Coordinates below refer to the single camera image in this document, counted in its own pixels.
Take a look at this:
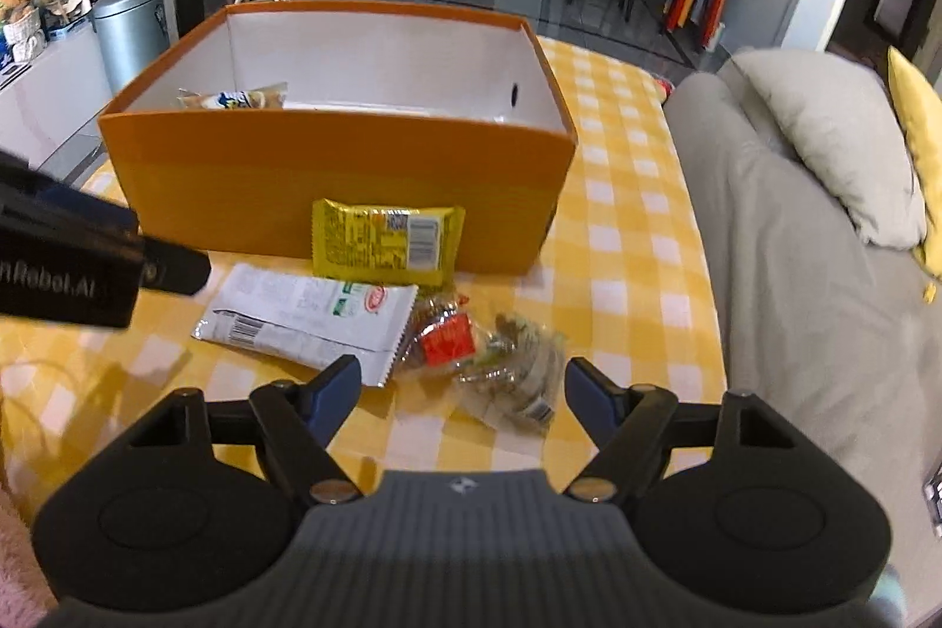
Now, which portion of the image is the white woven basket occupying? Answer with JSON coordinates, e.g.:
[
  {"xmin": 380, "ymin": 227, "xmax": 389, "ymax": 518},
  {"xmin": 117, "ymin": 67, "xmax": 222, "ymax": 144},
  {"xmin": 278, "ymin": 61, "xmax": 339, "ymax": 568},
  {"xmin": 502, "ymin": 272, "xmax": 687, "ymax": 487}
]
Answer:
[{"xmin": 4, "ymin": 10, "xmax": 47, "ymax": 62}]

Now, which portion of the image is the yellow checked tablecloth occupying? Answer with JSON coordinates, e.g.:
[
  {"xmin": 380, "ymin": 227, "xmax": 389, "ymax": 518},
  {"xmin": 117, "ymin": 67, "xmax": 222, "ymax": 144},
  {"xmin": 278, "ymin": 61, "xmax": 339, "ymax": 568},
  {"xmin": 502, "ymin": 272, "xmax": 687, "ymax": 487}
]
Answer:
[{"xmin": 0, "ymin": 35, "xmax": 726, "ymax": 504}]

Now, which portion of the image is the pink fluffy cloth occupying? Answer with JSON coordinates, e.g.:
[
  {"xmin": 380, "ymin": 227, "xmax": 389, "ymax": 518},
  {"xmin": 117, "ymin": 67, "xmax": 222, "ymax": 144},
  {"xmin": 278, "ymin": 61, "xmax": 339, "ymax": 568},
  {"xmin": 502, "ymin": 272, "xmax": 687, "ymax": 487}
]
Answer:
[{"xmin": 0, "ymin": 473, "xmax": 49, "ymax": 628}]

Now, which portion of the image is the grey sofa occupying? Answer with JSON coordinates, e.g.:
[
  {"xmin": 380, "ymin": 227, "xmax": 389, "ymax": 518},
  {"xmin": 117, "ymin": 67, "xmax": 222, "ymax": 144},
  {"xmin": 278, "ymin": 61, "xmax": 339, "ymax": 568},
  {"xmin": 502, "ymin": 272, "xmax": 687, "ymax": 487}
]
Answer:
[{"xmin": 666, "ymin": 46, "xmax": 942, "ymax": 526}]

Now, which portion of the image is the yellow snack packet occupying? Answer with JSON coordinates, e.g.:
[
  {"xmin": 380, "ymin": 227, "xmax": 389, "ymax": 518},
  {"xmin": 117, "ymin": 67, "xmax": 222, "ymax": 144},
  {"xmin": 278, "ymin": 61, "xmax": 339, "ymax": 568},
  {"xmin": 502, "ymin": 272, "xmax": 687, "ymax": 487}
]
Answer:
[{"xmin": 311, "ymin": 199, "xmax": 466, "ymax": 287}]

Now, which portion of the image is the white chip bag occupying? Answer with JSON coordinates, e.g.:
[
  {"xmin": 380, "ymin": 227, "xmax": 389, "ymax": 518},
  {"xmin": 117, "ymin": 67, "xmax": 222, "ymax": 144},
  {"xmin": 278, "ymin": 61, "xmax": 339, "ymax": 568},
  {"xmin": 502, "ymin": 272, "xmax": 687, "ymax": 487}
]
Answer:
[{"xmin": 177, "ymin": 82, "xmax": 290, "ymax": 112}]

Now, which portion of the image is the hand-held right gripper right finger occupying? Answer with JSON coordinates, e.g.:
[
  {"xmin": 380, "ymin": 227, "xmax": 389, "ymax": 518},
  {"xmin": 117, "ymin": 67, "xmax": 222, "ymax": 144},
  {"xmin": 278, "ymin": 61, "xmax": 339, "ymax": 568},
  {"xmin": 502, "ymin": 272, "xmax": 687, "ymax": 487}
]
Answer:
[{"xmin": 563, "ymin": 355, "xmax": 800, "ymax": 503}]

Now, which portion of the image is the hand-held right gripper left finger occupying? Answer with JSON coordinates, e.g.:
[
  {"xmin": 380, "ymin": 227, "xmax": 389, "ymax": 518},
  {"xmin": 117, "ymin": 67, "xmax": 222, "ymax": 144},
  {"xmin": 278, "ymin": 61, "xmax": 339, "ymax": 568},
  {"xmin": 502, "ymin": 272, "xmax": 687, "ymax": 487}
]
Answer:
[{"xmin": 127, "ymin": 354, "xmax": 365, "ymax": 504}]

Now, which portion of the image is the grey pillow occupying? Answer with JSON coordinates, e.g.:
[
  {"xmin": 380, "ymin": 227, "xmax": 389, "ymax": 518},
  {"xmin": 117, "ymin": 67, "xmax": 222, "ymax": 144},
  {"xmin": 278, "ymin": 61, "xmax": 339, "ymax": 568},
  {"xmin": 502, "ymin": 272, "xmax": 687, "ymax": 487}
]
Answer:
[{"xmin": 732, "ymin": 46, "xmax": 927, "ymax": 250}]

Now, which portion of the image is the silver pedal trash can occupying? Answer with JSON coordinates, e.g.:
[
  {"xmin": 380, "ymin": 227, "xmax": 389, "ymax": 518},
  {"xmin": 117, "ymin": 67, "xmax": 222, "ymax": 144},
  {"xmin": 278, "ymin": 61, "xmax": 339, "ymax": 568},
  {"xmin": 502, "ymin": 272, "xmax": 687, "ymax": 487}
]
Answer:
[{"xmin": 92, "ymin": 0, "xmax": 172, "ymax": 95}]

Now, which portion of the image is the long white snack packet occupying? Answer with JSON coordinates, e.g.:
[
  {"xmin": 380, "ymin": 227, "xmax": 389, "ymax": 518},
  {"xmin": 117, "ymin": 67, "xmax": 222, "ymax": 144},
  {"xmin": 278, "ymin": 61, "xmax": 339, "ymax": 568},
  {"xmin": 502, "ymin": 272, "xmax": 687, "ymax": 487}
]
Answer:
[{"xmin": 193, "ymin": 264, "xmax": 419, "ymax": 388}]

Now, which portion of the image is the clear packet with red label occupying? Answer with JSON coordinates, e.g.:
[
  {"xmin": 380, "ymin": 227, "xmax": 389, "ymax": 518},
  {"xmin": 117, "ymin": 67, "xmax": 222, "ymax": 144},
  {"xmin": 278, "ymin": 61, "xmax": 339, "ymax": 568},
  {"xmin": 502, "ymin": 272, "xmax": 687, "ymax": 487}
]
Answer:
[{"xmin": 393, "ymin": 293, "xmax": 487, "ymax": 375}]

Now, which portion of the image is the white marble console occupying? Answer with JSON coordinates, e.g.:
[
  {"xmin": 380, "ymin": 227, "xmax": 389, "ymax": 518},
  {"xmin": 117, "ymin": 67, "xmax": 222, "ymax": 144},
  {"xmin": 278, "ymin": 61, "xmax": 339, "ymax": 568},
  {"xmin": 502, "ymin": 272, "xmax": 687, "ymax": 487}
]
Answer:
[{"xmin": 0, "ymin": 32, "xmax": 111, "ymax": 165}]

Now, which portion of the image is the yellow pillow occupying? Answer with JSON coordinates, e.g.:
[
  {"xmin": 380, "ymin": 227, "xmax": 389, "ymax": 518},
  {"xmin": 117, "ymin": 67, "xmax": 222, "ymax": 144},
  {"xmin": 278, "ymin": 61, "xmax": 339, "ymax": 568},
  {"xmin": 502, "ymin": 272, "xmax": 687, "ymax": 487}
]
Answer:
[{"xmin": 887, "ymin": 45, "xmax": 942, "ymax": 283}]

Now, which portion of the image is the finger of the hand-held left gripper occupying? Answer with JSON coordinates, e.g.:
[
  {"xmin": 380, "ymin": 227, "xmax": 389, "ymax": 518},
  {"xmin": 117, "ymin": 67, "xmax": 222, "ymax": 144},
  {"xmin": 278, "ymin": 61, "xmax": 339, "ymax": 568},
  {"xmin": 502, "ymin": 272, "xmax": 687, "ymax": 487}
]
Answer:
[{"xmin": 138, "ymin": 234, "xmax": 212, "ymax": 298}]

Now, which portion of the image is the orange cardboard box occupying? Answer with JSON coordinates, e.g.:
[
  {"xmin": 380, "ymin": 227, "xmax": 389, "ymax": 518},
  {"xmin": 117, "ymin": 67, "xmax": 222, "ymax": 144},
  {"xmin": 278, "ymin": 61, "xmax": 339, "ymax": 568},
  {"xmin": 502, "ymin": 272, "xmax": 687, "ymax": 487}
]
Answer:
[{"xmin": 98, "ymin": 0, "xmax": 577, "ymax": 276}]

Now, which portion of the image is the clear packet with green filling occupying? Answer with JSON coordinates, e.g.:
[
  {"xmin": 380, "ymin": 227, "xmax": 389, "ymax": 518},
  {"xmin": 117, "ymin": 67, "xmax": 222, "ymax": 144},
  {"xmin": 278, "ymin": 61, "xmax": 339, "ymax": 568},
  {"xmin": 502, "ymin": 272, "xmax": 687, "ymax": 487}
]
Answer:
[{"xmin": 452, "ymin": 313, "xmax": 568, "ymax": 430}]

